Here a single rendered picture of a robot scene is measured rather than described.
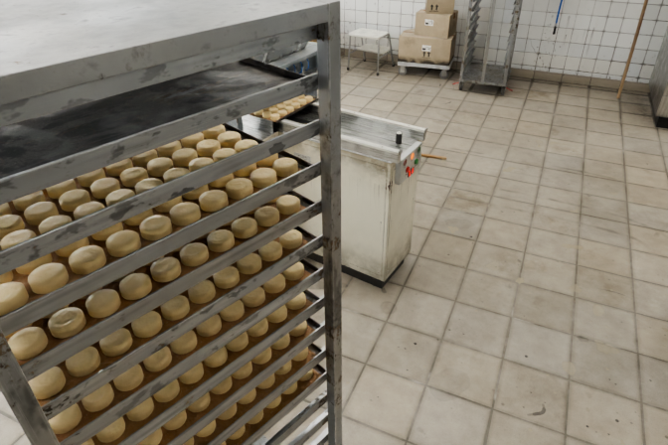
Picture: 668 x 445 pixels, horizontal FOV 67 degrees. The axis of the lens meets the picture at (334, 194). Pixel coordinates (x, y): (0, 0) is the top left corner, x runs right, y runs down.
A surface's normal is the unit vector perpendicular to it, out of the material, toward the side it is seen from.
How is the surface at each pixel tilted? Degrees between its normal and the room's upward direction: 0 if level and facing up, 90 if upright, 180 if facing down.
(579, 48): 90
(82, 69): 90
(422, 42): 87
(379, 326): 0
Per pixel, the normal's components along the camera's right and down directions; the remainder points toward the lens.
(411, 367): -0.01, -0.85
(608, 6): -0.41, 0.49
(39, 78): 0.72, 0.36
